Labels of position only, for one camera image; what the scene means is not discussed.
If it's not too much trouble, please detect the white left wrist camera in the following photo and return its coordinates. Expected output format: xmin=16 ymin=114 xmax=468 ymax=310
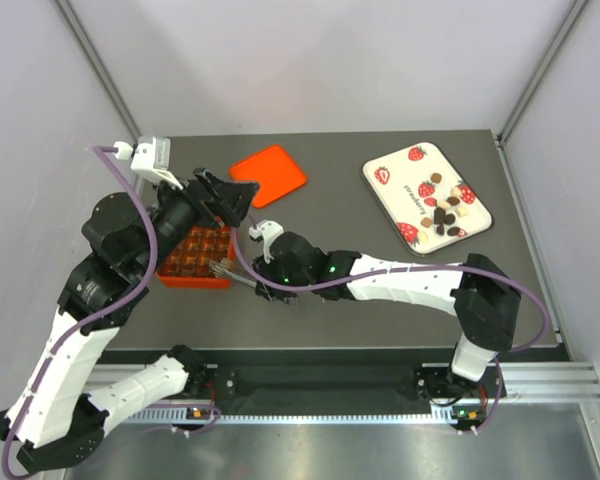
xmin=131 ymin=136 xmax=173 ymax=184

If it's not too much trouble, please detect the orange chocolate box with grid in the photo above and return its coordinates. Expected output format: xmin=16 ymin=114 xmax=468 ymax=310
xmin=156 ymin=226 xmax=235 ymax=290

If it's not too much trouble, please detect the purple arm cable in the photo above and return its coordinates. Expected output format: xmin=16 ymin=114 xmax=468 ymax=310
xmin=229 ymin=214 xmax=551 ymax=434
xmin=2 ymin=144 xmax=221 ymax=480

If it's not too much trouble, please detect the dark square chocolate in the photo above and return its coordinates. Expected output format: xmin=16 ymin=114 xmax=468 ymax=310
xmin=433 ymin=207 xmax=446 ymax=225

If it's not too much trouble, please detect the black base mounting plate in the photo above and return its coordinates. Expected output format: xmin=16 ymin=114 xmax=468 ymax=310
xmin=179 ymin=362 xmax=506 ymax=416

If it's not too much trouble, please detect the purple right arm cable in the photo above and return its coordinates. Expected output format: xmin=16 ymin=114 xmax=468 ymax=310
xmin=229 ymin=214 xmax=551 ymax=434

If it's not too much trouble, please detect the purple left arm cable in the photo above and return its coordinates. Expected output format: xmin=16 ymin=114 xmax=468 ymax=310
xmin=2 ymin=144 xmax=221 ymax=480

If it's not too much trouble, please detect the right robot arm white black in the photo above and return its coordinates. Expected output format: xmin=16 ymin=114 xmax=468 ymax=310
xmin=246 ymin=228 xmax=521 ymax=399

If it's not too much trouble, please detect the aluminium rail frame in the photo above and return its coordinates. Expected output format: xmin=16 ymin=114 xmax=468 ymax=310
xmin=62 ymin=362 xmax=600 ymax=479

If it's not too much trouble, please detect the orange box lid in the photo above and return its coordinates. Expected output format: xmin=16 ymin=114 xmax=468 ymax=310
xmin=229 ymin=145 xmax=308 ymax=209

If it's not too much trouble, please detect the white strawberry tray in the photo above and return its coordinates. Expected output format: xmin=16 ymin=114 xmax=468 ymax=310
xmin=362 ymin=142 xmax=493 ymax=256

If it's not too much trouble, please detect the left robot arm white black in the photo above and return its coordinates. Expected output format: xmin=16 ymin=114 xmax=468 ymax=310
xmin=0 ymin=169 xmax=259 ymax=479

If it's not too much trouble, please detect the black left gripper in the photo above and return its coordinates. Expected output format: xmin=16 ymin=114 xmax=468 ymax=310
xmin=136 ymin=166 xmax=260 ymax=277

